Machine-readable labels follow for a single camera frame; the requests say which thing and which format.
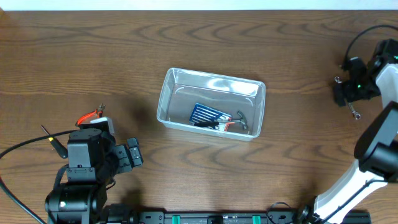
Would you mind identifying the silver combination wrench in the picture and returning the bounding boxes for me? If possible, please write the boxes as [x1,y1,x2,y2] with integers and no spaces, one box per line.
[334,77,361,120]

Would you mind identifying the red handled cutting pliers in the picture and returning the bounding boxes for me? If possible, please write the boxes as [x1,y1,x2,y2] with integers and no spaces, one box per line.
[75,103,106,126]

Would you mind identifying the blue precision screwdriver set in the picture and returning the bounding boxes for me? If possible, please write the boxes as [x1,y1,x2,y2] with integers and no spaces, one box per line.
[189,103,233,124]

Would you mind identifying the clear plastic container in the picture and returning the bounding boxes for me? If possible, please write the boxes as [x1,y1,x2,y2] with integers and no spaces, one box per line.
[157,68,266,141]

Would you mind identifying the small claw hammer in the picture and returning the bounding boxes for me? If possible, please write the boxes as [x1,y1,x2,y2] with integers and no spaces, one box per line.
[193,110,249,131]

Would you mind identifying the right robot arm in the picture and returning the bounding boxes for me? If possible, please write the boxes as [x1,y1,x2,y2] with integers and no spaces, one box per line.
[297,39,397,223]

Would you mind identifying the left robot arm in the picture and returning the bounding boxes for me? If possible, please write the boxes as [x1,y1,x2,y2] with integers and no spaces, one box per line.
[45,128,143,223]

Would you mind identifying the black yellow screwdriver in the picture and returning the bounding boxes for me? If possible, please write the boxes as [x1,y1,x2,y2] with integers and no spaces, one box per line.
[49,137,68,159]

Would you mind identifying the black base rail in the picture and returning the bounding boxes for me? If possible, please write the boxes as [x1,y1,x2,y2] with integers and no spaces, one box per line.
[102,202,373,224]

